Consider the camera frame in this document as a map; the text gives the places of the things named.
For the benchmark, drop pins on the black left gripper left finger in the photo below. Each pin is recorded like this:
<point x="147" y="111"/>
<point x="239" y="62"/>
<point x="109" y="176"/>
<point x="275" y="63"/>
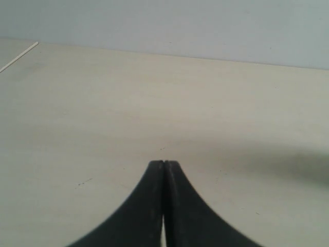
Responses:
<point x="138" y="221"/>

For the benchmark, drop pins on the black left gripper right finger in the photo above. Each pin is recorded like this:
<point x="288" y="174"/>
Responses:
<point x="188" y="220"/>

